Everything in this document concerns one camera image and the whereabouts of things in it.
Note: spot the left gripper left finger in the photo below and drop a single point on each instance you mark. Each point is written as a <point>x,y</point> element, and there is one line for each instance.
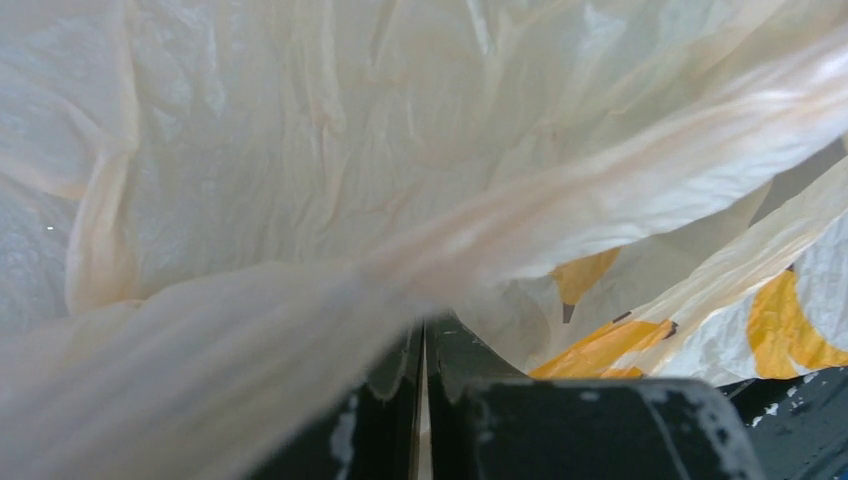
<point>372,434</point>

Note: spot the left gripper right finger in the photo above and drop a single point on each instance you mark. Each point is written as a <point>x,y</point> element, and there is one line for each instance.
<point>490,421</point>

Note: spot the orange plastic bag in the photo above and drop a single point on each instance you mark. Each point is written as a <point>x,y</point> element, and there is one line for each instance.
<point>217,215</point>

